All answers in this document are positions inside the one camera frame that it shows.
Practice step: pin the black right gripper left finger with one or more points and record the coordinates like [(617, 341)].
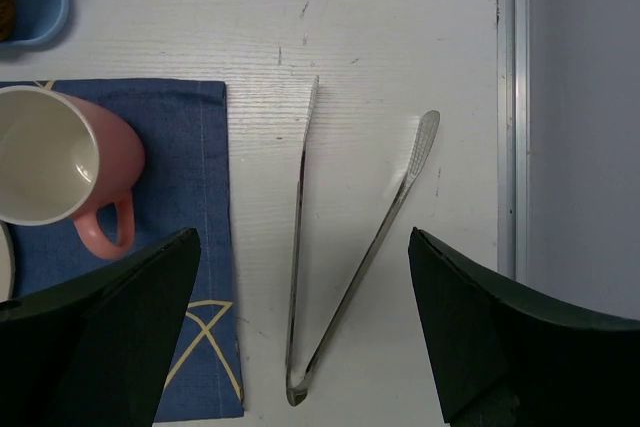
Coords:
[(96, 350)]

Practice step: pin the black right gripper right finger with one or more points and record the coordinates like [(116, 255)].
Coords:
[(503, 354)]

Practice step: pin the cream and blue plate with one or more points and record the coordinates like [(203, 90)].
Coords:
[(7, 264)]

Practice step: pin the blue cloth placemat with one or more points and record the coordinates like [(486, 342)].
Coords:
[(185, 183)]

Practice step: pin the pink ceramic mug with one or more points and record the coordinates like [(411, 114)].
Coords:
[(63, 157)]

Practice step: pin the aluminium table edge rail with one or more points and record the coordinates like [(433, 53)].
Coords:
[(513, 114)]

